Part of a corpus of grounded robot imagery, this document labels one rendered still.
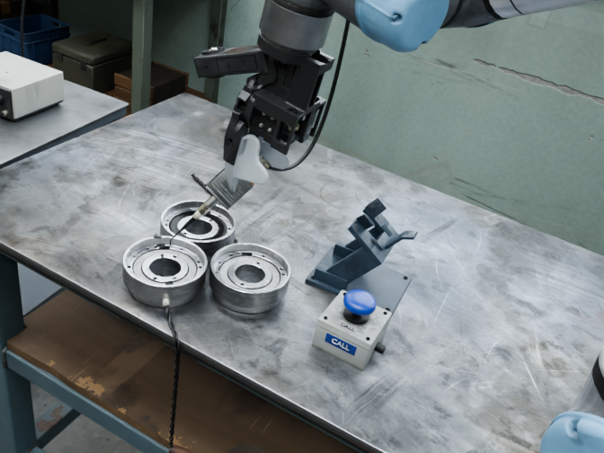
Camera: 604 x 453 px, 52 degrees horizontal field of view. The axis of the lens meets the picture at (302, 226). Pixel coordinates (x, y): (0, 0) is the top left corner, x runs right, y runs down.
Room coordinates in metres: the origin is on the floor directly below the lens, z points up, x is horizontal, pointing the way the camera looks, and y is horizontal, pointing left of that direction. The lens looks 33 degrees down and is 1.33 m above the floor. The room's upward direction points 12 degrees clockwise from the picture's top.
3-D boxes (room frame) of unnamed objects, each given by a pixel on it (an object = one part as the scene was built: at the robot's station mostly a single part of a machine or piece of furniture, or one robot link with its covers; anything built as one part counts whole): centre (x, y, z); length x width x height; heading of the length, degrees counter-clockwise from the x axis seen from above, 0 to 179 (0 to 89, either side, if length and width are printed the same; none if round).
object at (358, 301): (0.58, -0.09, 0.85); 0.04 x 0.04 x 0.05
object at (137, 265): (0.61, 0.16, 0.82); 0.08 x 0.08 x 0.02
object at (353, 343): (0.57, -0.09, 0.82); 0.08 x 0.07 x 0.05; 68
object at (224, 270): (0.64, 0.05, 0.82); 0.08 x 0.08 x 0.02
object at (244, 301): (0.64, 0.05, 0.82); 0.10 x 0.10 x 0.04
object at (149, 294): (0.61, 0.16, 0.82); 0.10 x 0.10 x 0.04
